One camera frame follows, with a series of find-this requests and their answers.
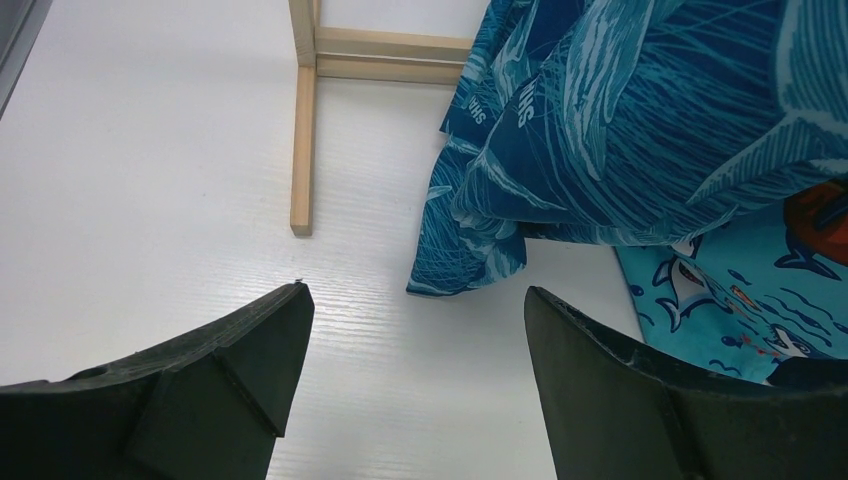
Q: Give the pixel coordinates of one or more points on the aluminium frame rail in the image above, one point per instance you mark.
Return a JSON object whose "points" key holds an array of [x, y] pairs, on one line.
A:
{"points": [[21, 23]]}

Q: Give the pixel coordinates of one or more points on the teal shark print shorts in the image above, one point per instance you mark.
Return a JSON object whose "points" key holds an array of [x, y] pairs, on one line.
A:
{"points": [[628, 123]]}

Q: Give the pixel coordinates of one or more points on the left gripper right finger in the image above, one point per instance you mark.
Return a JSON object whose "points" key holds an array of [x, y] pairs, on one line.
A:
{"points": [[615, 408]]}

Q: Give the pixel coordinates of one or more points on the light blue shark shorts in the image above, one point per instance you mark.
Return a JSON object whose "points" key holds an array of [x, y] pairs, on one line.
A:
{"points": [[745, 297]]}

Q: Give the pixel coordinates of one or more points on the navy blue shorts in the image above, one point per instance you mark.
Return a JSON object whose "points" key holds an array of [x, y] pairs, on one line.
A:
{"points": [[800, 373]]}

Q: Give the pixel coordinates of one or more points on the wooden clothes rack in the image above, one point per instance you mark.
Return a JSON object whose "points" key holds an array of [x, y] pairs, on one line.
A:
{"points": [[354, 54]]}

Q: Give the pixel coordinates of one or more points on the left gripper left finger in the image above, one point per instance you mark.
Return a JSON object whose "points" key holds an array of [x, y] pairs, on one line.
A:
{"points": [[208, 404]]}

